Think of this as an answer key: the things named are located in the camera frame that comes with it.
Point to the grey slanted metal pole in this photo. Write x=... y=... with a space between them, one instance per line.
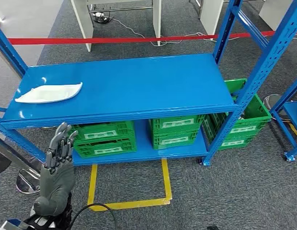
x=13 y=154

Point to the white desk panel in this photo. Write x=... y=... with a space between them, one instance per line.
x=210 y=16

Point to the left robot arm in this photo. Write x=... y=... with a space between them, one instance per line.
x=65 y=216

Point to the white curved plastic part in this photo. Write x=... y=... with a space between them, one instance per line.
x=48 y=93

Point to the white desk with metal bar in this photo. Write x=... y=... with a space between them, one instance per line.
x=84 y=22

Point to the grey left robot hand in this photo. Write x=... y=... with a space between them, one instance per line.
x=56 y=187

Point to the yellow floor marking tape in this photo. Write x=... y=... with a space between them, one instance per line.
x=166 y=181

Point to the chrome round stanchion base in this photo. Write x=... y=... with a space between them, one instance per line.
x=270 y=101

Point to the long red barrier belt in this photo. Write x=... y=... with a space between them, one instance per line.
x=90 y=40

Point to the white power strip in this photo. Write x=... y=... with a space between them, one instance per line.
x=99 y=15

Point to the small blue metal rack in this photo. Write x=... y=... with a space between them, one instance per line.
x=294 y=111

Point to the small black object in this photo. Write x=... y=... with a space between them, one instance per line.
x=212 y=228

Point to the large blue metal shelf rack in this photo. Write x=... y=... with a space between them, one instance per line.
x=129 y=85

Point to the green plastic crate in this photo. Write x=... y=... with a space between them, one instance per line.
x=103 y=135
x=253 y=122
x=174 y=131

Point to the white board panel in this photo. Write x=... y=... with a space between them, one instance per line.
x=275 y=12

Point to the silver stanchion holding belts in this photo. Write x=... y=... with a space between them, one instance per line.
x=6 y=62

